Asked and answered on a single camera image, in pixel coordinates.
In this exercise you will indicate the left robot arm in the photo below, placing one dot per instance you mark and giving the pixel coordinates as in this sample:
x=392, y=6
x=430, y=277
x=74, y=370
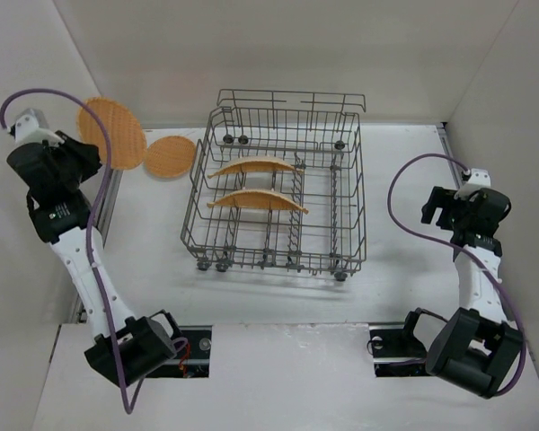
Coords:
x=124, y=345

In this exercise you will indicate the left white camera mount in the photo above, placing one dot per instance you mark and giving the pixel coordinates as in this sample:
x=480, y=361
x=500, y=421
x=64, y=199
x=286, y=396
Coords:
x=32, y=127

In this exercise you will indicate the grey wire dish rack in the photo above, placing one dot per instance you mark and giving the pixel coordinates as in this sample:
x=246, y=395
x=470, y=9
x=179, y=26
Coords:
x=317, y=131

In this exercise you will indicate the round woven plate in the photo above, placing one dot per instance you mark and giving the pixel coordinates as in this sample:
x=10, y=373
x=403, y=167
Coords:
x=127, y=139
x=170, y=157

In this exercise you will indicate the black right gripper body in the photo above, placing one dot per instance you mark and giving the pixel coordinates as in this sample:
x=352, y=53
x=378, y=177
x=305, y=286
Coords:
x=437, y=206

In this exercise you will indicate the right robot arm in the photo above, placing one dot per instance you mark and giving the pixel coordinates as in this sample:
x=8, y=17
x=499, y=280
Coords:
x=477, y=347

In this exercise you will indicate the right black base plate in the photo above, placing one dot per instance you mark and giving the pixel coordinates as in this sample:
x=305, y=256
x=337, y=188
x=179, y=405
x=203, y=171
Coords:
x=396, y=352

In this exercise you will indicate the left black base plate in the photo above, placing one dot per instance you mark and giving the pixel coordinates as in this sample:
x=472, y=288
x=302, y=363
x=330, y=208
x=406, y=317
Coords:
x=193, y=364

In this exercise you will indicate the fish-shaped woven plate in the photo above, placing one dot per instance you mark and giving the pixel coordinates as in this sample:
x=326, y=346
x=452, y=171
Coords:
x=248, y=164
x=261, y=199

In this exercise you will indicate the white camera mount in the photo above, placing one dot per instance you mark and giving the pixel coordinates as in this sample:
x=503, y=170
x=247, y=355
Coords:
x=472, y=181
x=32, y=127

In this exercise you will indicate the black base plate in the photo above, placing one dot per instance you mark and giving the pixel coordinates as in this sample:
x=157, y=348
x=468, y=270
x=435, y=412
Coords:
x=396, y=352
x=193, y=364

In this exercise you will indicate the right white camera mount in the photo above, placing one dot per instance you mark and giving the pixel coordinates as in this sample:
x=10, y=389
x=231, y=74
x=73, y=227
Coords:
x=472, y=181

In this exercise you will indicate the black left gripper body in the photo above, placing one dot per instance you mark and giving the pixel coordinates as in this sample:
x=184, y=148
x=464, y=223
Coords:
x=84, y=155

